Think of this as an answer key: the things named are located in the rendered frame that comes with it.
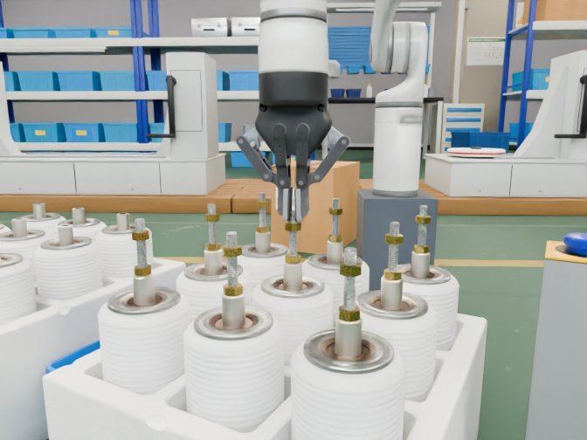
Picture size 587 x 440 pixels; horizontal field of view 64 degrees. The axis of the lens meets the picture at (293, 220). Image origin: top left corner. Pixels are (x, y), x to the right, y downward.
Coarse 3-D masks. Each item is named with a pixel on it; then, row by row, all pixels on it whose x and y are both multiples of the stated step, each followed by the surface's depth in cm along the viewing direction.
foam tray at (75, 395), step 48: (480, 336) 59; (48, 384) 49; (96, 384) 48; (288, 384) 50; (480, 384) 64; (48, 432) 51; (96, 432) 46; (144, 432) 43; (192, 432) 40; (288, 432) 43; (432, 432) 40
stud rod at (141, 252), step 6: (138, 222) 49; (144, 222) 49; (138, 228) 49; (144, 228) 49; (144, 240) 49; (138, 246) 49; (144, 246) 49; (138, 252) 49; (144, 252) 50; (138, 258) 50; (144, 258) 50; (138, 264) 50; (144, 264) 50
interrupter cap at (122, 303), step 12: (156, 288) 54; (168, 288) 54; (108, 300) 50; (120, 300) 50; (132, 300) 51; (156, 300) 51; (168, 300) 50; (120, 312) 47; (132, 312) 47; (144, 312) 47; (156, 312) 48
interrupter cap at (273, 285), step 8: (264, 280) 56; (272, 280) 57; (280, 280) 57; (304, 280) 57; (312, 280) 57; (320, 280) 57; (264, 288) 54; (272, 288) 54; (280, 288) 55; (304, 288) 55; (312, 288) 54; (320, 288) 54; (280, 296) 52; (288, 296) 52; (296, 296) 52; (304, 296) 52
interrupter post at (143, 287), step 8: (136, 280) 49; (144, 280) 49; (152, 280) 50; (136, 288) 50; (144, 288) 50; (152, 288) 50; (136, 296) 50; (144, 296) 50; (152, 296) 50; (136, 304) 50; (144, 304) 50
